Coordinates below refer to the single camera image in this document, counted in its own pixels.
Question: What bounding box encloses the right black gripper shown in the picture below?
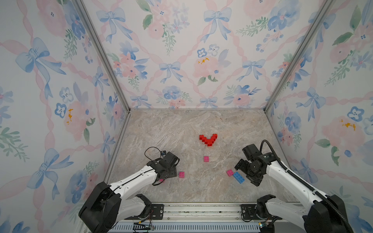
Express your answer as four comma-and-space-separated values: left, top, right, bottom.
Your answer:
233, 158, 261, 185

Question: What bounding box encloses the blue 2x4 lego brick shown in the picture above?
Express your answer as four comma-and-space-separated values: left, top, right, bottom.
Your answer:
233, 172, 245, 184

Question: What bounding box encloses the red 2x4 lego brick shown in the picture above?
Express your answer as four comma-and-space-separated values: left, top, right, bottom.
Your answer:
204, 139, 214, 144

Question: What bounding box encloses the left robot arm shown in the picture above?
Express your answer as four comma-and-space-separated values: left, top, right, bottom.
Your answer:
78, 151, 180, 233

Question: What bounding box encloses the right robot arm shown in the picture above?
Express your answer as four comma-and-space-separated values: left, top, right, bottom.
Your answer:
235, 144, 353, 233

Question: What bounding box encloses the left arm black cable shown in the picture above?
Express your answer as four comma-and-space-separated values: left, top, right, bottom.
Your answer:
144, 146, 163, 161

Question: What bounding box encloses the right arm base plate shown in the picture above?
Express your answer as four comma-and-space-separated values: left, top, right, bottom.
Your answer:
240, 204, 276, 222

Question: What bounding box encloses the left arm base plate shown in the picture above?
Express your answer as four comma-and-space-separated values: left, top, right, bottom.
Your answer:
125, 204, 165, 220

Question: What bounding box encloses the aluminium front rail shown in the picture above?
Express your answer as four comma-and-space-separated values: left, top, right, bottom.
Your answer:
77, 201, 325, 233

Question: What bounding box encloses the left corner aluminium post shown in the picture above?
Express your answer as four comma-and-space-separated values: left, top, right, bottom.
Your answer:
72, 0, 130, 114

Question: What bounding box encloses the corner aluminium post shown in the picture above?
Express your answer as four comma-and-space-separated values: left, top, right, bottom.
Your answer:
72, 0, 130, 114
263, 0, 335, 113

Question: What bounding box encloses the right corner aluminium post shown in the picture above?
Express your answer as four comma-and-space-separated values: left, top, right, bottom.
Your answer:
263, 0, 335, 113

